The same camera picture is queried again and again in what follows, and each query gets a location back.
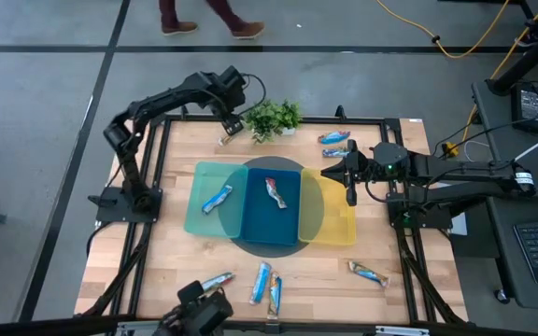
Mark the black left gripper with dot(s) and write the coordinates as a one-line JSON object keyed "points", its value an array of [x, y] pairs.
{"points": [[224, 111]]}

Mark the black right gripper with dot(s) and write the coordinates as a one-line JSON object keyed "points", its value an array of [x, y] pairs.
{"points": [[362, 168]]}

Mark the blue orange granola bar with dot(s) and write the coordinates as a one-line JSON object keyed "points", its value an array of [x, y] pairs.
{"points": [[274, 295], [335, 151], [368, 273]]}

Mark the blue silver granola bar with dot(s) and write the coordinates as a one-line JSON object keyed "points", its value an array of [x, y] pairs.
{"points": [[216, 199], [220, 281]]}

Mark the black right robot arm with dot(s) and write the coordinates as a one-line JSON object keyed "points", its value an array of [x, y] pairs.
{"points": [[460, 168]]}

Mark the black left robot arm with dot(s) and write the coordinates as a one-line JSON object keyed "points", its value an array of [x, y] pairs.
{"points": [[166, 97]]}

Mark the green artificial potted plant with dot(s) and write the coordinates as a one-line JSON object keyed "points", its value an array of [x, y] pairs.
{"points": [[269, 119]]}

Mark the yellow plastic bin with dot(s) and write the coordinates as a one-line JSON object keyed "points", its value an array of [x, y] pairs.
{"points": [[339, 224]]}

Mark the person's brown shoe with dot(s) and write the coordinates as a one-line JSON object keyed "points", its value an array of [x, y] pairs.
{"points": [[248, 30], [179, 28]]}

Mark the white sticker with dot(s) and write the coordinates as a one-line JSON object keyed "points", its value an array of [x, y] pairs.
{"points": [[416, 120]]}

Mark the person's leg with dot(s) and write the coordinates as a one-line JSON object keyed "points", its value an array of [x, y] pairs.
{"points": [[168, 11], [224, 11]]}

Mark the blue plastic bin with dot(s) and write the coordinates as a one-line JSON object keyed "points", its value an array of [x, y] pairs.
{"points": [[250, 219]]}

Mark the teal plastic bin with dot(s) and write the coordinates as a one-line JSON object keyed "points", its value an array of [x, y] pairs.
{"points": [[194, 224]]}

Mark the grey round mat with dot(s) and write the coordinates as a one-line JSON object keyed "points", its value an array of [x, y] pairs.
{"points": [[250, 249]]}

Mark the light grey control box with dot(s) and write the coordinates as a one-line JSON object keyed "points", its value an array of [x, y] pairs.
{"points": [[459, 224]]}

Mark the dark grey wheeled table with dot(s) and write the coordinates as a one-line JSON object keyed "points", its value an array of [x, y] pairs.
{"points": [[502, 242]]}

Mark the black power adapter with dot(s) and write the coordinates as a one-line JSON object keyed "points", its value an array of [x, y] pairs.
{"points": [[527, 105]]}

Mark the black caster wheel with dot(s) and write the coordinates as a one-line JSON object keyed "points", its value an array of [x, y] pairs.
{"points": [[500, 295]]}

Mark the black tripod stand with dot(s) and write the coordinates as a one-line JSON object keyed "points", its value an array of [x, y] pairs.
{"points": [[530, 55]]}

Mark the black crossbar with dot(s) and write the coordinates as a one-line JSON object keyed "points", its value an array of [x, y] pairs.
{"points": [[40, 327]]}

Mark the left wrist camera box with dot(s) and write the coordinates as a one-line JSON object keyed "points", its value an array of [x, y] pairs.
{"points": [[233, 125]]}

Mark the black aluminium table frame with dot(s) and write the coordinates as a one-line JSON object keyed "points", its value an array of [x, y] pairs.
{"points": [[358, 120]]}

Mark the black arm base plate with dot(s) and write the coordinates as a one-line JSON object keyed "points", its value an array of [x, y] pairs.
{"points": [[395, 219], [110, 212]]}

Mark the silver metal bracket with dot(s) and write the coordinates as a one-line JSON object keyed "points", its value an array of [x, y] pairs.
{"points": [[402, 331], [133, 327]]}

